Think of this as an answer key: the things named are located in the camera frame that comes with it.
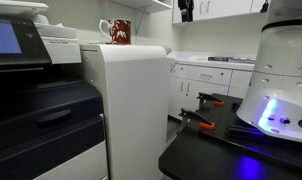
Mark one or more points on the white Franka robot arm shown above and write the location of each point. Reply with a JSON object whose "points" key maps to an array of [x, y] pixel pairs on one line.
{"points": [[284, 66]]}

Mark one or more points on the red patterned mug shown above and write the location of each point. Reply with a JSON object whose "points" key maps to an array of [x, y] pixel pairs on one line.
{"points": [[121, 33]]}

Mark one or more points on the white copier finisher unit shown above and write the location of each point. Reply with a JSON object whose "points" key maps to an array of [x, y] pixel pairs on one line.
{"points": [[134, 100]]}

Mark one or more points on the white base cabinets with drawers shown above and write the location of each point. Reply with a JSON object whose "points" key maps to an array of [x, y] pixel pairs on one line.
{"points": [[204, 77]]}

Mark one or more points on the flat dark book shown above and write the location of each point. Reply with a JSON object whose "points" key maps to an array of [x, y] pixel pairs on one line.
{"points": [[229, 59]]}

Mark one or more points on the white and navy office copier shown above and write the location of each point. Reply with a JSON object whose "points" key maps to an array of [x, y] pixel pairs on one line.
{"points": [[41, 110]]}

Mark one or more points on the white wall shelf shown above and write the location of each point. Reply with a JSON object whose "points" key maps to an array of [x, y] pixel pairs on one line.
{"points": [[147, 4]]}

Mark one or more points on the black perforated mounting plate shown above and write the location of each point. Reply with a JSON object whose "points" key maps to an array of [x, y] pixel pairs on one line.
{"points": [[222, 118]]}

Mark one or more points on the white wall cabinets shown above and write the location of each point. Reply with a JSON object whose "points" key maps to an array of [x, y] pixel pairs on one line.
{"points": [[224, 8]]}

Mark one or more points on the black clamp with orange tip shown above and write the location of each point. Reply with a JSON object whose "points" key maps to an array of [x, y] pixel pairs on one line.
{"points": [[207, 97], [195, 116]]}

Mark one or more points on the white countertop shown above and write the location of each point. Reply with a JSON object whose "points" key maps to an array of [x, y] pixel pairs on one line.
{"points": [[191, 58]]}

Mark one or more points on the grey shelf bracket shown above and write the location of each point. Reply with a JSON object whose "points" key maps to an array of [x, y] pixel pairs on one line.
{"points": [[138, 20]]}

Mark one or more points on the black hanging device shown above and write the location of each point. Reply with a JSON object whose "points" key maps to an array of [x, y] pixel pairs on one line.
{"points": [[186, 10]]}

